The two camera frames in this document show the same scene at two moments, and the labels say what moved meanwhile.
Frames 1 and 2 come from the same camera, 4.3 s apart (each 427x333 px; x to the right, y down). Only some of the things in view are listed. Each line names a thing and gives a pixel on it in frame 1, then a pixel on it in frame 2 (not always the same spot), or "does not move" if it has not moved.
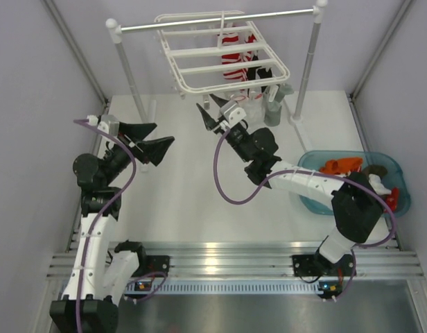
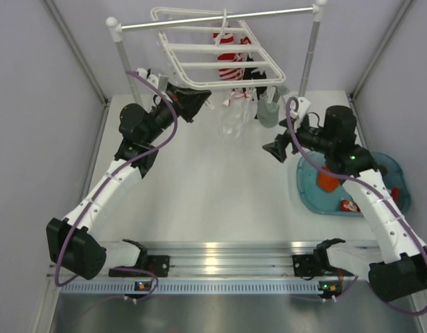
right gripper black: (210, 122) → (277, 147)
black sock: (263, 73) → (260, 91)
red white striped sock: (247, 56) → (238, 73)
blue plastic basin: (313, 160) does not move
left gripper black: (154, 149) → (188, 101)
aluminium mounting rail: (255, 259) does not move
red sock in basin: (391, 200) does not move
